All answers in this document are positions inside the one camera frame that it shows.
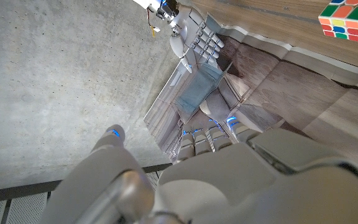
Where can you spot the multicoloured puzzle cube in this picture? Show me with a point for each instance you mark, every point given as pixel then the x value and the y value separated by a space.
pixel 348 18

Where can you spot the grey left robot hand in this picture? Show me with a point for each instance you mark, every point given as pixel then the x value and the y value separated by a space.
pixel 228 186

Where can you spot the printed living room backdrop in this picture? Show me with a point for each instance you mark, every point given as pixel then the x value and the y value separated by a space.
pixel 291 93

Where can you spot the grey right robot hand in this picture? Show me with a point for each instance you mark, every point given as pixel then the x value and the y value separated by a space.
pixel 188 28

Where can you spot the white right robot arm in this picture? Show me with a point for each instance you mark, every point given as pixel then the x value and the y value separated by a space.
pixel 154 3

